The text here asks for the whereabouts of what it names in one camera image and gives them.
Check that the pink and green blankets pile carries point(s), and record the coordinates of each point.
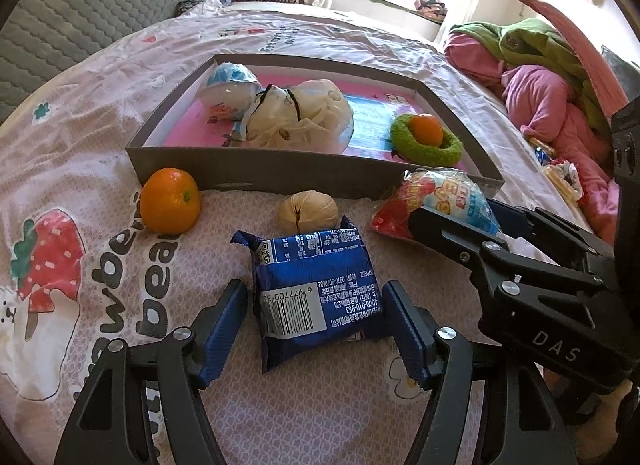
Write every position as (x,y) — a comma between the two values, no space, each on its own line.
(540,90)

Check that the blue patterned cloth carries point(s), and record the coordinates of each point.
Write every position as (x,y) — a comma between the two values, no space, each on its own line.
(197,6)

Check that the orange tangerine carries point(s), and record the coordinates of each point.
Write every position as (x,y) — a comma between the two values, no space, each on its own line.
(426,131)
(167,202)

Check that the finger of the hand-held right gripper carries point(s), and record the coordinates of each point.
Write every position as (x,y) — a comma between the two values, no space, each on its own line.
(450,230)
(510,217)

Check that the small blue wrapper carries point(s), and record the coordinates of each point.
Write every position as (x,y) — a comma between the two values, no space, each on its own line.
(542,155)

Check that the person's right hand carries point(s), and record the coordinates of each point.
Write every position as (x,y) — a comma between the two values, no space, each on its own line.
(620,402)

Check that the grey quilted headboard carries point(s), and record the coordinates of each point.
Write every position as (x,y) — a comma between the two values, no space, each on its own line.
(75,10)

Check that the green garment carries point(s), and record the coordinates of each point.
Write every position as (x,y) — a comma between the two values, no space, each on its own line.
(530,40)

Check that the pink padded cloth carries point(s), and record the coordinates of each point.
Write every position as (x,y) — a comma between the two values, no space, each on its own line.
(575,30)

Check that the pink book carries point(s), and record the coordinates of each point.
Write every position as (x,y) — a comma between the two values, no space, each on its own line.
(365,90)

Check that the egg-shaped chocolate toy packet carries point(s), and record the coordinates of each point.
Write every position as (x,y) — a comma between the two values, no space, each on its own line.
(227,90)
(440,195)

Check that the white plastic bag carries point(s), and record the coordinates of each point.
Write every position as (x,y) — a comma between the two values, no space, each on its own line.
(300,125)

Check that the walnut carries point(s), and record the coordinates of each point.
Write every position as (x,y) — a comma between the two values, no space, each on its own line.
(312,210)

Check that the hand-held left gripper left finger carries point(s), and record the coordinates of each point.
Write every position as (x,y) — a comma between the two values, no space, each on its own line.
(222,330)

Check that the clear biscuit packet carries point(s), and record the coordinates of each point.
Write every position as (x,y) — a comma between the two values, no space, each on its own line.
(539,142)
(557,187)

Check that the white red crumpled wrapper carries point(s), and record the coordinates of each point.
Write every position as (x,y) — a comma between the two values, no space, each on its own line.
(567,172)

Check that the patterned cloth bundle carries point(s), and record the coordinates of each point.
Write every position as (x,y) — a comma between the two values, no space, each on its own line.
(431,7)

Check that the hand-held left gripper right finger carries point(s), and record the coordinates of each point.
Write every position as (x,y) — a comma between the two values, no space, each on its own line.
(407,335)

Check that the brown cardboard box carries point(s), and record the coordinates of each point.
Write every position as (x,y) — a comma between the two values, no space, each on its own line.
(250,170)

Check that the blue snack packet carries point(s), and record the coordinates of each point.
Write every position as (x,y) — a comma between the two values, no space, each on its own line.
(310,270)

